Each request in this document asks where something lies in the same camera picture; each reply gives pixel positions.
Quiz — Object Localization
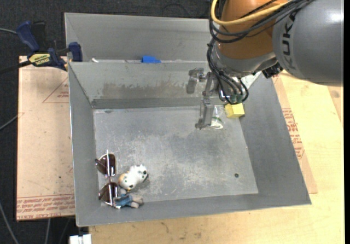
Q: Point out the clear glass thing green print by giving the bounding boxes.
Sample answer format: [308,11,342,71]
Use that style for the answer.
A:
[209,105,225,130]

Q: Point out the grey metal bin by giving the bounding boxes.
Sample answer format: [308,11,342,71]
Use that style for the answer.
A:
[64,12,312,228]

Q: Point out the white toy animal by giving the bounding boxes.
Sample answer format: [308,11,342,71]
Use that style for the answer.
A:
[118,164,149,191]

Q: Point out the yellow sponge block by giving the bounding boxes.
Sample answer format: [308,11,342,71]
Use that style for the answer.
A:
[224,102,246,119]

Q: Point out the brown cardboard board red print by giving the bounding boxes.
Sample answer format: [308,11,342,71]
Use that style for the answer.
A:
[16,55,318,222]

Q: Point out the brown-lens sunglasses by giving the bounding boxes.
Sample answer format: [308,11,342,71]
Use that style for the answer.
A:
[94,149,121,207]

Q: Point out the blue and grey toy figure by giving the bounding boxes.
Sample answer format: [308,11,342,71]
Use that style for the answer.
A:
[112,193,145,210]

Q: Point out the small blue block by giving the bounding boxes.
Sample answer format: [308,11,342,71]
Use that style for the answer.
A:
[141,55,162,64]

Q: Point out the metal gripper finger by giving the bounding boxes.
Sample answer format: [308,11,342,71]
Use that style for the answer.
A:
[186,67,207,95]
[195,99,214,131]

